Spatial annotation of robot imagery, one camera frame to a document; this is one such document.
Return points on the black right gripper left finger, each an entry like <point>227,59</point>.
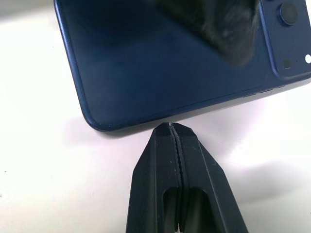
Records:
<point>153,174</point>

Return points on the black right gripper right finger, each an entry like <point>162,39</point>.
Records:
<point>206,184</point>

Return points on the dark blue smartphone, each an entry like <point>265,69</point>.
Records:
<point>155,63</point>

